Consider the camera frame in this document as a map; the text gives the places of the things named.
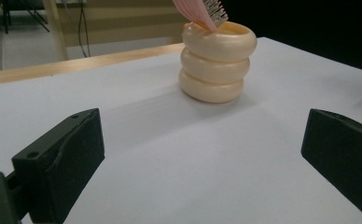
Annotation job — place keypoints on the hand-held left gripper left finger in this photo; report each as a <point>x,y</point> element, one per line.
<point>61,168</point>

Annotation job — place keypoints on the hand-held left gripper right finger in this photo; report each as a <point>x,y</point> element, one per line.
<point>344,155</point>

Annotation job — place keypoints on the cream ribbed cup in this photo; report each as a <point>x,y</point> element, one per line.
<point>216,62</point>

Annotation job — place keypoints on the pink hairbrush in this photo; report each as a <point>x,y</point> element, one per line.
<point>201,12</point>

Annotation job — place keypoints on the white table cover board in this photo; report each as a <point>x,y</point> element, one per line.
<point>176,161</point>

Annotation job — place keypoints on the black metal stand legs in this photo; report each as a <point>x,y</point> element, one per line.
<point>5,15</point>

